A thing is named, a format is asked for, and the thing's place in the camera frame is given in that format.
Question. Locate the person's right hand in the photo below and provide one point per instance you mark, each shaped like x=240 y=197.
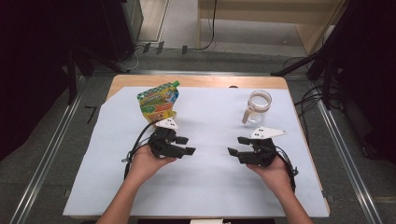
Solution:
x=277 y=175

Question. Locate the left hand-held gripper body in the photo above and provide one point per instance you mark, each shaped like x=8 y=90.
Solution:
x=162 y=143

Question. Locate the metal floor rail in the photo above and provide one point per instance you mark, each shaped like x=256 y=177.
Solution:
x=345 y=161
x=199 y=73
x=46 y=161

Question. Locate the white table mat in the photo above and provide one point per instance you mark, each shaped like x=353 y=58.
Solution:
x=211 y=186

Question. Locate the light wooden furniture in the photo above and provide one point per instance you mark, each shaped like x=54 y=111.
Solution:
x=264 y=15

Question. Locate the black tripod stand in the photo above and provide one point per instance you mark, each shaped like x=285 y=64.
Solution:
x=314 y=56

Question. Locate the black metal stand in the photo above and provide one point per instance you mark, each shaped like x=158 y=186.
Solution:
x=72 y=77

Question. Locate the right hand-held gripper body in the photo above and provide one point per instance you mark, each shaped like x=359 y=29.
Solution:
x=261 y=155

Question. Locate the person's left hand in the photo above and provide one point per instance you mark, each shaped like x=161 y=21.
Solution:
x=144 y=166

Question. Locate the colourful spouted refill pouch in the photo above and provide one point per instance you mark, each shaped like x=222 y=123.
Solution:
x=158 y=102

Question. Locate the small black floor bracket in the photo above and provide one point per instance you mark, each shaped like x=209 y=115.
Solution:
x=160 y=47
x=184 y=49
x=146 y=47

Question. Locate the dark cabinet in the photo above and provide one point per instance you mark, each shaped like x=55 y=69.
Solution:
x=124 y=28

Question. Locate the black curtain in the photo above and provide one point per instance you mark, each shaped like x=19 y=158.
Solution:
x=28 y=77

